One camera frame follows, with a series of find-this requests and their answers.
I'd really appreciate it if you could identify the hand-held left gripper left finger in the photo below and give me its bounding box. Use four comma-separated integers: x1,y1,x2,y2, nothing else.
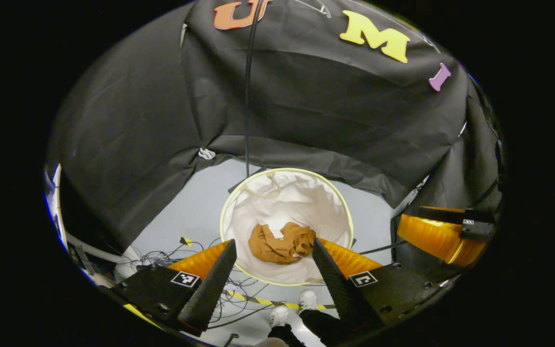
110,239,238,338

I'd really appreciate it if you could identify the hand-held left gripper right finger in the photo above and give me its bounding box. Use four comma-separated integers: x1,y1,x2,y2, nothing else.
311,238,454,339

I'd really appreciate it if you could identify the brown shirt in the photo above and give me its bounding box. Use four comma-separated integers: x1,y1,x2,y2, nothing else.
248,222,317,265

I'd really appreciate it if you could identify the white round laundry hamper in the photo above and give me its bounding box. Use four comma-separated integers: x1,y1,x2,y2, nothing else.
219,167,356,287

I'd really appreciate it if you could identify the black clothes rack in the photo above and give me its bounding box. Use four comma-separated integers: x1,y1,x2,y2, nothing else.
228,0,271,194

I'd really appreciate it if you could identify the person's right white shoe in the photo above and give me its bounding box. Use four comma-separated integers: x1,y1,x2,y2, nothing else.
299,290,318,314

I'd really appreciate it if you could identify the person's white shoe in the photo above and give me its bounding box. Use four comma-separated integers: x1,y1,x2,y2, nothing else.
270,306,291,329
299,290,318,314

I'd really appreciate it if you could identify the person's right trouser leg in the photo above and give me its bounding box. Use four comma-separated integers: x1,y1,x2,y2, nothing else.
301,309,351,347

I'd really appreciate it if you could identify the person's trouser leg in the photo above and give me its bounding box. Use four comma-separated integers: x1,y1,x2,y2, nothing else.
267,325,307,347
301,309,351,347

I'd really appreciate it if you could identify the person's left white shoe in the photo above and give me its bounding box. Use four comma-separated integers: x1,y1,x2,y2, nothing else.
270,306,291,329

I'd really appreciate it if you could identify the person's left trouser leg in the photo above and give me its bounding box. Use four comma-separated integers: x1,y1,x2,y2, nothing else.
267,325,307,347

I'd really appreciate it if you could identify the white printed board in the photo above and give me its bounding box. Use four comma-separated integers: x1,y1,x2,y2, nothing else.
43,163,69,252

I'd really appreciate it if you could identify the black backdrop cloth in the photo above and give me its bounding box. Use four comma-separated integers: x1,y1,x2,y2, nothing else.
45,0,505,252

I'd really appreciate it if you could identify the white hose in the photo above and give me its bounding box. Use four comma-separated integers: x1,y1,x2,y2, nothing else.
65,233,139,271

